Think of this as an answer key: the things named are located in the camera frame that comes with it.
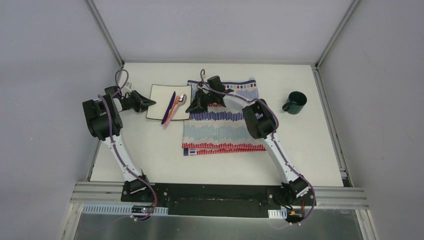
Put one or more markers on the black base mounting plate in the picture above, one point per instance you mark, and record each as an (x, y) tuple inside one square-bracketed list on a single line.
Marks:
[(214, 200)]

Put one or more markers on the left white cable duct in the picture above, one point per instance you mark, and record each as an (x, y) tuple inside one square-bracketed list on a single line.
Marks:
[(123, 209)]

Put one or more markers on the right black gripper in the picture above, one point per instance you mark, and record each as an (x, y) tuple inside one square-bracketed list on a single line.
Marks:
[(197, 105)]

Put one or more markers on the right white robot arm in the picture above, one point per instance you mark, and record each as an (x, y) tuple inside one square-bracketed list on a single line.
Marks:
[(261, 123)]

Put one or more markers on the white cable duct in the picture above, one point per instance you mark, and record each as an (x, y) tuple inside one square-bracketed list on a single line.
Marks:
[(123, 209), (277, 213)]

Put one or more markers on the right white cable duct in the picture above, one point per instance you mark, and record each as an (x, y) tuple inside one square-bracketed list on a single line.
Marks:
[(277, 213)]

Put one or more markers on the dark green mug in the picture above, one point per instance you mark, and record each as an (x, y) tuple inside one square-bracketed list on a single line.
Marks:
[(295, 102)]

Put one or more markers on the white square plate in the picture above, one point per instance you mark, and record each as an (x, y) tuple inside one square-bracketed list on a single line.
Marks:
[(162, 95)]

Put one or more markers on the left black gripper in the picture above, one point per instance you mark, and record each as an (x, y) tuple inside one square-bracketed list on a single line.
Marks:
[(137, 101)]

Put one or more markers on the orange plastic fork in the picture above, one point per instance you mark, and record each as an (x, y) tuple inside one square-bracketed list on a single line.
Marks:
[(174, 109)]

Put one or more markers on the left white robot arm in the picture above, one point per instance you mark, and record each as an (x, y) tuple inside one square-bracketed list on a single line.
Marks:
[(103, 120)]

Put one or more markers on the patterned cloth napkin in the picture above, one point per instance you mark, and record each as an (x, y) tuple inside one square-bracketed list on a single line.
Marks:
[(219, 130)]

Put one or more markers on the dark blue plastic knife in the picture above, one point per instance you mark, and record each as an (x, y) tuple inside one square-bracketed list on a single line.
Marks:
[(168, 109)]

